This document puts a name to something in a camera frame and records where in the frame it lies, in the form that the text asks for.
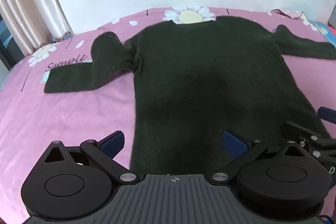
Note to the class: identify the blue printed cloth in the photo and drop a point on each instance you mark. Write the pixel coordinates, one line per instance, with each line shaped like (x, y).
(325, 31)

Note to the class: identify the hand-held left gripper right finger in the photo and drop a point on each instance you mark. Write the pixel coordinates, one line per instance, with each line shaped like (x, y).
(232, 143)

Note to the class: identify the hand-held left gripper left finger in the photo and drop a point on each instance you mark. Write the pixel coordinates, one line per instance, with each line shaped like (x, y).
(115, 143)

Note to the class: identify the dark green knit sweater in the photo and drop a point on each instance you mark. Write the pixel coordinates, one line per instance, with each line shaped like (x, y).
(197, 69)

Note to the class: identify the pink floral bedsheet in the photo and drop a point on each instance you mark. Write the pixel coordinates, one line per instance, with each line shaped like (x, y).
(65, 121)

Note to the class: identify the beige patterned curtain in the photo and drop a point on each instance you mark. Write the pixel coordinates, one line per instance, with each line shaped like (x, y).
(29, 3)

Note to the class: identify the dark window frame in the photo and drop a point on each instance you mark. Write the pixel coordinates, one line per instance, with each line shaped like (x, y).
(4, 48)

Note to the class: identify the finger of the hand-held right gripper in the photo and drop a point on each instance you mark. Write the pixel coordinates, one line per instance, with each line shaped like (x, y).
(327, 113)
(304, 134)

